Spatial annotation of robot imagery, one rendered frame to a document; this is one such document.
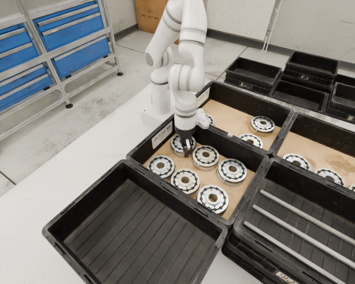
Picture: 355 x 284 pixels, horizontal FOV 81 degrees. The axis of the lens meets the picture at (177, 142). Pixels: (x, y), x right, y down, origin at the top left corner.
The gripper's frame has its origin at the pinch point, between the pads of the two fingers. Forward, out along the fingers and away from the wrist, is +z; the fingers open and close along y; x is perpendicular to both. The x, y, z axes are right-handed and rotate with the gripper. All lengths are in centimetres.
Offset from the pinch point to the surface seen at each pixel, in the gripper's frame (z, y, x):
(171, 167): -0.4, 7.9, -6.5
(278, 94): 48, -86, 105
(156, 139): -4.4, -3.2, -10.5
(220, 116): 2.5, -18.6, 21.4
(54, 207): 15, 7, -54
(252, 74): 37, -107, 86
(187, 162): 2.5, 4.6, 0.2
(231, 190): 2.6, 19.4, 12.7
